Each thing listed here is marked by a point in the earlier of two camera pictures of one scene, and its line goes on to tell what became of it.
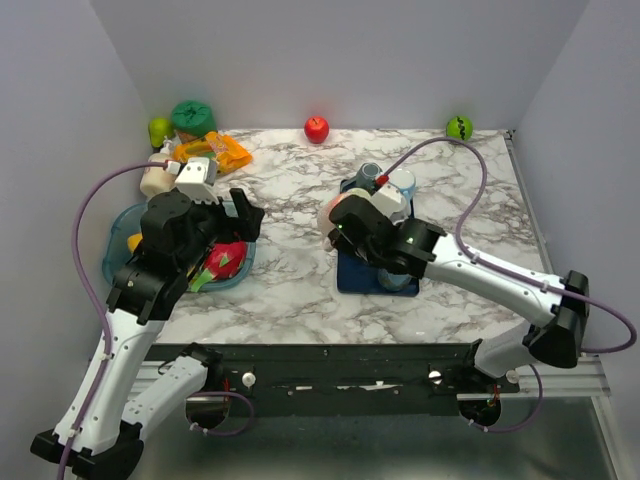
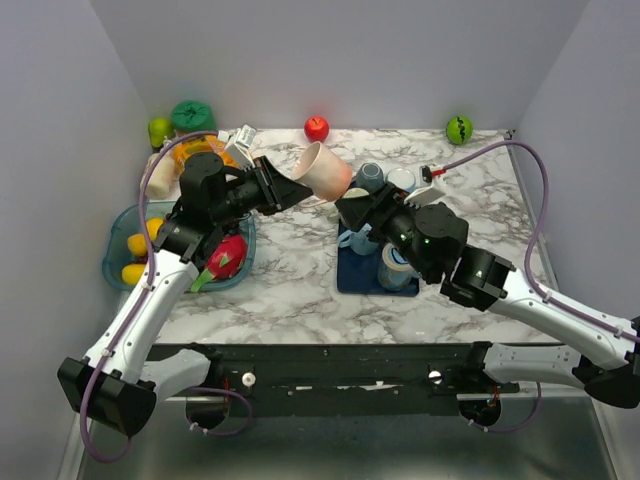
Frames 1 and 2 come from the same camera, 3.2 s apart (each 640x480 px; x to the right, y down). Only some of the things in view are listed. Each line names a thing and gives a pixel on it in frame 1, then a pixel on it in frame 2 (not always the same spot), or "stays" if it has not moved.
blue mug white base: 404,181 stays
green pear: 158,128 stays
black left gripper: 248,224 to 277,191
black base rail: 340,380 stays
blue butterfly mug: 393,281 stays
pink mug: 324,223 to 322,171
